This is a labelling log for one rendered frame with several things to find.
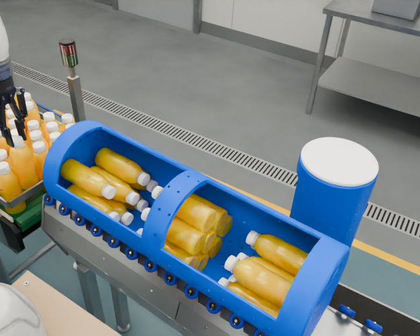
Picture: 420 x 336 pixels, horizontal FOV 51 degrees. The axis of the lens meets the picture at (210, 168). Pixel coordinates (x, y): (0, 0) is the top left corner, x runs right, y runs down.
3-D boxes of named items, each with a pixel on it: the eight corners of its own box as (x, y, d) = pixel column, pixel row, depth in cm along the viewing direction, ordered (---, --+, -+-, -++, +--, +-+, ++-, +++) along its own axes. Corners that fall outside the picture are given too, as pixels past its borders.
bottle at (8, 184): (13, 199, 156) (0, 160, 145) (30, 203, 155) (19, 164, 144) (1, 212, 151) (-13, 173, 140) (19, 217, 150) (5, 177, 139)
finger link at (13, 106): (-1, 91, 132) (3, 89, 133) (15, 119, 140) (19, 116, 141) (8, 95, 130) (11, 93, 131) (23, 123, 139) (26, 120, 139)
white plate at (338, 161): (381, 147, 167) (379, 149, 168) (308, 130, 174) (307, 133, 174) (377, 193, 147) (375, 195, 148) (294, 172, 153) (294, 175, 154)
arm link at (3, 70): (16, 56, 124) (21, 75, 128) (-3, 47, 128) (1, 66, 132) (-13, 68, 119) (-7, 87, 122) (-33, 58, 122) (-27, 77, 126)
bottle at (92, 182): (79, 165, 144) (119, 187, 136) (65, 181, 142) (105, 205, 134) (69, 154, 138) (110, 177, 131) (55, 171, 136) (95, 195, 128)
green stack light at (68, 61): (69, 69, 178) (67, 57, 175) (59, 64, 181) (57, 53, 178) (81, 63, 182) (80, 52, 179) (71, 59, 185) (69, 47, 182)
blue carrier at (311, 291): (289, 373, 108) (310, 311, 89) (52, 215, 145) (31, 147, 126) (336, 292, 126) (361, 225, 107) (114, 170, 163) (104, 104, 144)
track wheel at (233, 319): (246, 318, 115) (249, 316, 116) (232, 309, 116) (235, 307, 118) (239, 333, 115) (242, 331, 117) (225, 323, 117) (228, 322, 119)
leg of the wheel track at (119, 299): (124, 335, 215) (111, 251, 175) (115, 328, 217) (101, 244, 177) (132, 326, 219) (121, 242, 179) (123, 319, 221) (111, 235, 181)
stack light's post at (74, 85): (102, 251, 253) (72, 80, 183) (97, 248, 255) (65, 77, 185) (107, 247, 256) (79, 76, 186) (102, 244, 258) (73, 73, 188)
